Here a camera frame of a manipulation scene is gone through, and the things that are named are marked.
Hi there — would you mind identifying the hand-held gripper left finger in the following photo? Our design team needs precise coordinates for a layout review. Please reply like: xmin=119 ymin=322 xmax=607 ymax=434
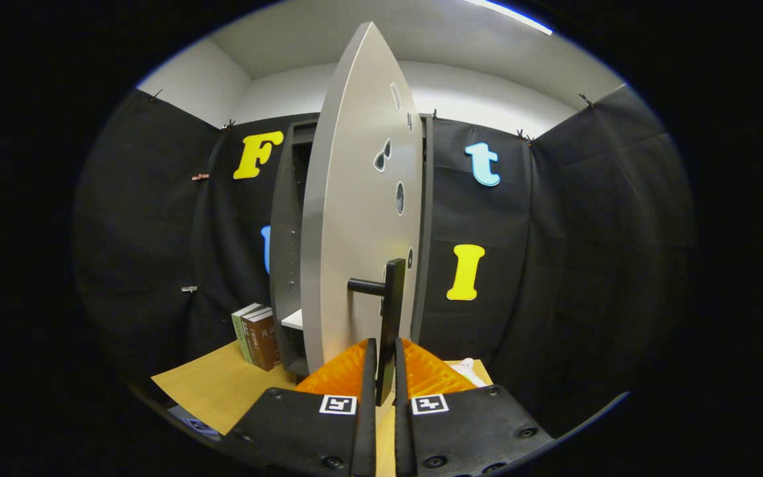
xmin=223 ymin=338 xmax=379 ymax=477

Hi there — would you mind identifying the black door handle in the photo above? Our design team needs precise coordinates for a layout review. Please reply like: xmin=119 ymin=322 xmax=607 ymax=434
xmin=347 ymin=258 xmax=407 ymax=406

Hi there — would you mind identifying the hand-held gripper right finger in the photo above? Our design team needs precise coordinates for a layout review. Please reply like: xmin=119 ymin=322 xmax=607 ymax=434
xmin=393 ymin=337 xmax=556 ymax=477

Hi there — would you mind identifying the long ceiling light strip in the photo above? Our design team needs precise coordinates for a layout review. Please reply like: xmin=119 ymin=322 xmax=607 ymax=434
xmin=468 ymin=0 xmax=553 ymax=35

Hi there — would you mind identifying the dark grey cabinet body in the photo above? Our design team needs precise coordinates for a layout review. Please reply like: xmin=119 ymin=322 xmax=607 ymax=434
xmin=269 ymin=114 xmax=435 ymax=378

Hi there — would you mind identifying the black backdrop cloth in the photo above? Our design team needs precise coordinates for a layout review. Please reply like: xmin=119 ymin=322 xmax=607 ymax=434
xmin=74 ymin=85 xmax=697 ymax=438

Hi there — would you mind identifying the dark brown book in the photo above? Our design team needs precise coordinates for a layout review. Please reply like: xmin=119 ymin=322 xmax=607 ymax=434
xmin=241 ymin=307 xmax=271 ymax=368

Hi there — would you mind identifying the white green plush toy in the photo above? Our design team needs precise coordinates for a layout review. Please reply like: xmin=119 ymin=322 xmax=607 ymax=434
xmin=451 ymin=358 xmax=492 ymax=388

